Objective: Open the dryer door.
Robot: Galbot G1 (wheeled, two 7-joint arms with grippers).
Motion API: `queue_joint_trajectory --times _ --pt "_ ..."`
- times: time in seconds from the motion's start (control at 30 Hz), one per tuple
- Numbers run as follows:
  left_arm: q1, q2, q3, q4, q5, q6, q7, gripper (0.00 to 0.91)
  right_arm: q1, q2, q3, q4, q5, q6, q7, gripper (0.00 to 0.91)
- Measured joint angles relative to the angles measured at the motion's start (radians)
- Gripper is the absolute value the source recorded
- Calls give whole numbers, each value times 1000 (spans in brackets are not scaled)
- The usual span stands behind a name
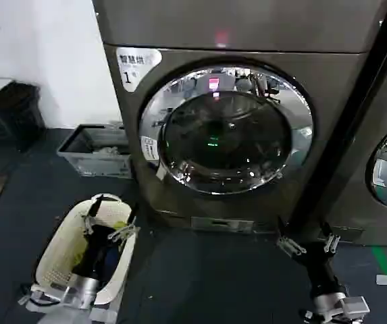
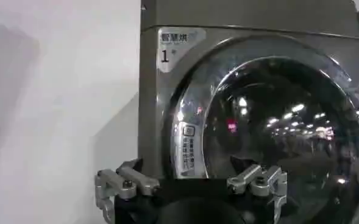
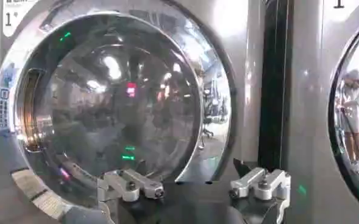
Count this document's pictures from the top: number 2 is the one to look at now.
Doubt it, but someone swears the white instruction sticker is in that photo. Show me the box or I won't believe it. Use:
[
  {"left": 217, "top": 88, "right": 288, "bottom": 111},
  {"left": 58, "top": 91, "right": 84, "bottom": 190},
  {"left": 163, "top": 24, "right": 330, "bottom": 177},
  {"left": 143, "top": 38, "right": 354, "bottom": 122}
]
[{"left": 175, "top": 121, "right": 205, "bottom": 179}]

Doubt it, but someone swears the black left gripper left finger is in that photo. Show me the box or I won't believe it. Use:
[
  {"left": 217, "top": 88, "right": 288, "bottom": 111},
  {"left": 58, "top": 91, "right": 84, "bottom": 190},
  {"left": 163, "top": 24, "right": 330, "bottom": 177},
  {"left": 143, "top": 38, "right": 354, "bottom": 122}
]
[{"left": 94, "top": 158, "right": 161, "bottom": 224}]

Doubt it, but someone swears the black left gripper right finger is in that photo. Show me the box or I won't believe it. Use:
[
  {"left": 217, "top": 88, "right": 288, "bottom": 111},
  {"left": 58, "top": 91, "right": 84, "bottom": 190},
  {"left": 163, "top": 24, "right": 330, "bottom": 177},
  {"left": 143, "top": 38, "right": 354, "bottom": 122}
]
[{"left": 226, "top": 156, "right": 288, "bottom": 224}]

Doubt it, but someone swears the white number label sticker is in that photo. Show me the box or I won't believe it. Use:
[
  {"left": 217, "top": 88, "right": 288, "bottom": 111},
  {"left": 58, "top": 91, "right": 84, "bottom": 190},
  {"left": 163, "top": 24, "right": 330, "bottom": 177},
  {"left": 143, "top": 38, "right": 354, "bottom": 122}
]
[{"left": 157, "top": 26, "right": 207, "bottom": 74}]

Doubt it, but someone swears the grey dryer machine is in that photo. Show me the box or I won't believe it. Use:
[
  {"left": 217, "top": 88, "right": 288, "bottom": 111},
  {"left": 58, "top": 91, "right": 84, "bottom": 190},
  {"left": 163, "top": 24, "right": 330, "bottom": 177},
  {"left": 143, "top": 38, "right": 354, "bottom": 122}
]
[{"left": 137, "top": 0, "right": 359, "bottom": 224}]

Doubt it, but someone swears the round glass dryer door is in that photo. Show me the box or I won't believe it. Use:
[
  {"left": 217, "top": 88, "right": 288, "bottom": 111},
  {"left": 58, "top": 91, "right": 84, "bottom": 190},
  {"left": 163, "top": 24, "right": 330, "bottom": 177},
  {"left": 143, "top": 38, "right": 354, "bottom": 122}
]
[{"left": 162, "top": 33, "right": 359, "bottom": 224}]

